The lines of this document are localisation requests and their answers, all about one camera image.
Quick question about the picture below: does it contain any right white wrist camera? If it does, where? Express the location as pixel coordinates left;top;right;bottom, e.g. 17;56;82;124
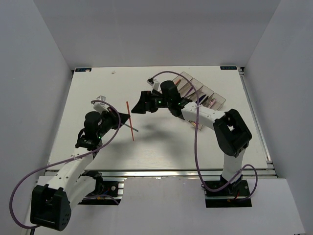
147;77;160;95

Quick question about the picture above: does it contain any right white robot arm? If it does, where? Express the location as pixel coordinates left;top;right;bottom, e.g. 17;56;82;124
132;80;252;195

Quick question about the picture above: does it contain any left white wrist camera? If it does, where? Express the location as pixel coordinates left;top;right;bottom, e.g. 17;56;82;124
91;95;108;114

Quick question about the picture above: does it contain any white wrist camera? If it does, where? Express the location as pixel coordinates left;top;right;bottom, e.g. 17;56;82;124
147;77;160;95
91;95;108;114

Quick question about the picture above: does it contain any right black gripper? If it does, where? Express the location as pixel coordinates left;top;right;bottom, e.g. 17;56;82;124
132;91;171;114

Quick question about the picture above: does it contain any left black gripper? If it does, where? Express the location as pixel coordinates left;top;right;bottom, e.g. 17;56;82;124
96;107;130;138

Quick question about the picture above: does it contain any blue table label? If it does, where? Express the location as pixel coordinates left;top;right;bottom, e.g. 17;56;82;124
75;68;92;72
220;66;237;71

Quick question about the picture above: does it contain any blue plastic knife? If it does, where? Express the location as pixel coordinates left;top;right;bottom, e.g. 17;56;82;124
199;94;208;104

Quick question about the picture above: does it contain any aluminium right table rail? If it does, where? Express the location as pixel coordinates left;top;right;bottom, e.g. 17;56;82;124
238;67;279;178

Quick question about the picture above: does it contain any right blue table label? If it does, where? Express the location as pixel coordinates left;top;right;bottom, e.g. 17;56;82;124
220;66;237;71

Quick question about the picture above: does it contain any clear four-compartment organizer tray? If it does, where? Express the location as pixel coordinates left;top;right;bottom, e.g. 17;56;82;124
172;73;225;130

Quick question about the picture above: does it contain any aluminium table rail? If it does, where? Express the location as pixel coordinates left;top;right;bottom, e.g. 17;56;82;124
46;168;225;179
238;67;279;178

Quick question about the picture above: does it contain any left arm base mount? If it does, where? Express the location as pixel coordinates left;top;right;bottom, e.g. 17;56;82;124
78;170;122;205

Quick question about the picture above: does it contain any left blue table label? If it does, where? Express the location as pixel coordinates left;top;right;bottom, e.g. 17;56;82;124
75;68;92;72

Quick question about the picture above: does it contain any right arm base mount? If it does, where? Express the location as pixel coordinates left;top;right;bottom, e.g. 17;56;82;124
201;180;252;208

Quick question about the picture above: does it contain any aluminium front table rail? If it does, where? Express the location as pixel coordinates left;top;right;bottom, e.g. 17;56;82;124
46;168;225;179

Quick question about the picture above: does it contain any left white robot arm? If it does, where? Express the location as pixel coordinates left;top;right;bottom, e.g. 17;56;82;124
30;108;130;231

